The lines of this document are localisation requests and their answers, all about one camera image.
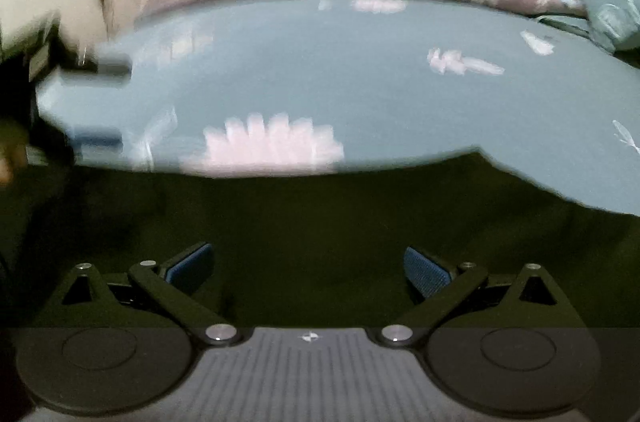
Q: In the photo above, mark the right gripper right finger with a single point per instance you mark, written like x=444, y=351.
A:
x=441, y=289

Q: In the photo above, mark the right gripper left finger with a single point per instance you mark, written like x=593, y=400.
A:
x=170, y=287

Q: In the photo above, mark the black drawstring pants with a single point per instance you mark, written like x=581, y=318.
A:
x=307, y=267

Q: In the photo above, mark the person left hand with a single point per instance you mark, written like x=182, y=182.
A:
x=13, y=153

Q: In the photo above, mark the teal patterned bed sheet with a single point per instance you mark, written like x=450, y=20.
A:
x=320, y=85

